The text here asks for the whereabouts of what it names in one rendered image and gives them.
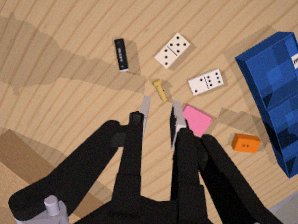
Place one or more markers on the blue three-compartment bin rack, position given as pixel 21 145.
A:
pixel 274 74

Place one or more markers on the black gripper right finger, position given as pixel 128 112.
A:
pixel 233 197

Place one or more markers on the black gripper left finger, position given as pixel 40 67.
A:
pixel 45 201

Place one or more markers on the white domino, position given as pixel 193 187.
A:
pixel 172 50
pixel 205 81

